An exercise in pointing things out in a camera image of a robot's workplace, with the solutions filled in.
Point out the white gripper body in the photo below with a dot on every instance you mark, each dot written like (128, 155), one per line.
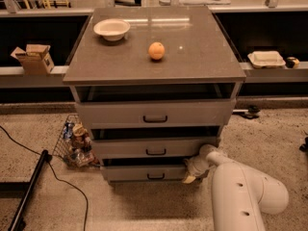
(196, 167)

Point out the grey bottom drawer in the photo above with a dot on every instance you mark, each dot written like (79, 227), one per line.
(144, 173)

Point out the grey drawer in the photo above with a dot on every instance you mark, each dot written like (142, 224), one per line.
(144, 173)
(142, 148)
(155, 114)

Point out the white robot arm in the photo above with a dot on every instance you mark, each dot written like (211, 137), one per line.
(240, 194)

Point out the grey top drawer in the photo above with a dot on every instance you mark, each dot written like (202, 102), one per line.
(155, 114)

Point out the grey middle drawer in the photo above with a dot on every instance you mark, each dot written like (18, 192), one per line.
(142, 148)

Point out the grey drawer cabinet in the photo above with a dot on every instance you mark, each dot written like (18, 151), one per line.
(152, 85)

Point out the open cardboard box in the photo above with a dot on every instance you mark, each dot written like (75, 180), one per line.
(35, 59)

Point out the orange fruit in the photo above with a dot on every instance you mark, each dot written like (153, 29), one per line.
(156, 51)

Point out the white foam takeout container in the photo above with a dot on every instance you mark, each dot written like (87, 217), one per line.
(266, 59)

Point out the black yellow tape measure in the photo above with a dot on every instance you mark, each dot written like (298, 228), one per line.
(292, 62)

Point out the white paper bowl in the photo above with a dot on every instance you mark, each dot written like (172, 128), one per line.
(112, 29)

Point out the black floor bracket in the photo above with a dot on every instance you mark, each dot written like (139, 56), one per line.
(250, 113)

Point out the wire basket with items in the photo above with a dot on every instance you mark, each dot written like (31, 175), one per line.
(73, 146)

